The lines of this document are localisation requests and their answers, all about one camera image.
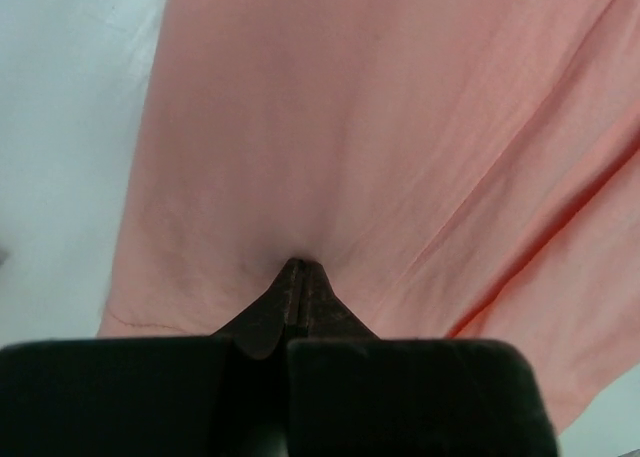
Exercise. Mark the pink t-shirt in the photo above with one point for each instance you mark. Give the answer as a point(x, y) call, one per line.
point(461, 168)

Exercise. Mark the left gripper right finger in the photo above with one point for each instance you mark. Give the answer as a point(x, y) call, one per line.
point(353, 394)

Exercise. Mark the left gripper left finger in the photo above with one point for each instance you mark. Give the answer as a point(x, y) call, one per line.
point(217, 395)

